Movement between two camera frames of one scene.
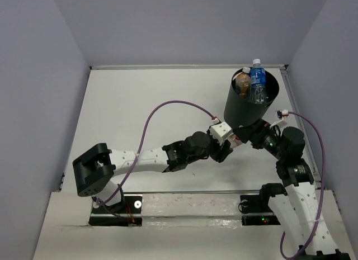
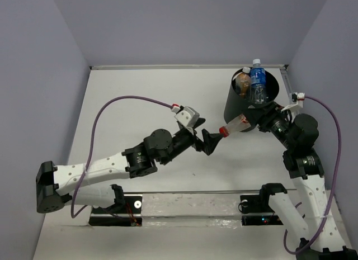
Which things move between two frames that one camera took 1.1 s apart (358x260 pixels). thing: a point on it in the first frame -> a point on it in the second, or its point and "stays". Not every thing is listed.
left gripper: x=218 y=155 -> x=210 y=141
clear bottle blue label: x=258 y=83 stays
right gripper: x=254 y=135 -> x=264 y=115
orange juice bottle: x=243 y=83 stays
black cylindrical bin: x=240 y=112 stays
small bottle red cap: x=234 y=141 -> x=236 y=125
